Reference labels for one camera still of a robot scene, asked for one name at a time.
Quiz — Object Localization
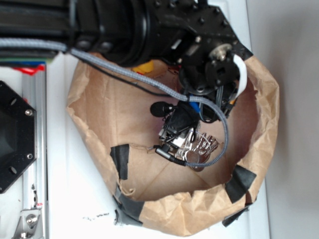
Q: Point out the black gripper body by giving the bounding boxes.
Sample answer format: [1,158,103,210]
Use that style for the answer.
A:
[147,0,254,97]

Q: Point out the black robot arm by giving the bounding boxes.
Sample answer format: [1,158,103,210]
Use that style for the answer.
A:
[0,0,252,96]

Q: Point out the yellow rubber duck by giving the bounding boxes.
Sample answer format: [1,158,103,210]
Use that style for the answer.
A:
[132,60,154,75]

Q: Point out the brown paper bag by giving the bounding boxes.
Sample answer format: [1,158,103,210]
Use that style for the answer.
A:
[67,56,279,236]

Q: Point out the white ribbon cable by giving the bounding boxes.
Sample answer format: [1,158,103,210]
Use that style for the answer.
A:
[232,54,249,99]

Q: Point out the aluminium extrusion rail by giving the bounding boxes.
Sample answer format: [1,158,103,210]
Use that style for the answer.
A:
[13,70,49,239]

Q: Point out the grey braided cable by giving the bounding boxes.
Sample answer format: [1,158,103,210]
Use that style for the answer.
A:
[0,37,230,168]

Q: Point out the black octagonal mount plate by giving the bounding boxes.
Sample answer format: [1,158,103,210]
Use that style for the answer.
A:
[0,81,36,194]

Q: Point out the metal corner bracket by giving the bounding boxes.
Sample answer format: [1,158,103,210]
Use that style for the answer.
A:
[12,209,44,239]

